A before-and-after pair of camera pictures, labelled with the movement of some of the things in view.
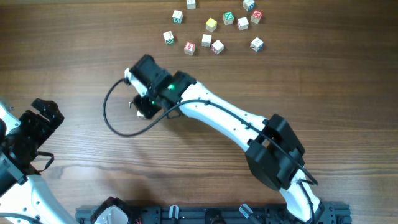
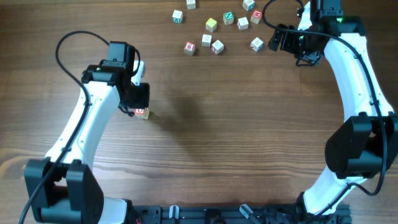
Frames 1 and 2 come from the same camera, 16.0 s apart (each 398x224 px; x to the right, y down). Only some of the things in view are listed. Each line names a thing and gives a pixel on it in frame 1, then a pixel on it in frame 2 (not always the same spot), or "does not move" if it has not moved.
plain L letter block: (191, 4) does not move
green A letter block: (177, 17) does not move
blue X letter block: (257, 45) does not move
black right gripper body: (144, 107) -> (286, 40)
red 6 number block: (189, 48) does not move
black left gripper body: (41, 121) -> (137, 96)
